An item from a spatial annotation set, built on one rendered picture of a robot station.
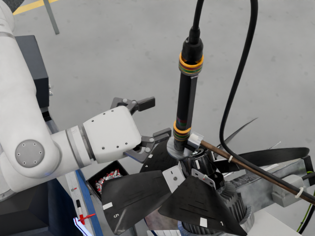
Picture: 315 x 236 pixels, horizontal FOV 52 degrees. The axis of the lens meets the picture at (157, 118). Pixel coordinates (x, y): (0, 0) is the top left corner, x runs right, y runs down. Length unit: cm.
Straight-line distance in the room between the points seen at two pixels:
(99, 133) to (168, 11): 286
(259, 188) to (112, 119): 71
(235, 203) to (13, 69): 79
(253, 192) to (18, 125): 87
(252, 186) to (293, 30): 248
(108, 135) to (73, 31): 273
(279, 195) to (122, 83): 191
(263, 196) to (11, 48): 94
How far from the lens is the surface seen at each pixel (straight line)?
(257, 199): 123
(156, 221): 128
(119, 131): 64
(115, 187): 114
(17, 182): 65
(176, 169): 112
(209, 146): 78
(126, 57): 300
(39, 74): 136
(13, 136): 58
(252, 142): 260
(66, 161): 63
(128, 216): 108
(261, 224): 117
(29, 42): 149
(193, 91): 62
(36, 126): 57
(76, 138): 63
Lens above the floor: 222
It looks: 59 degrees down
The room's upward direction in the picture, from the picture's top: straight up
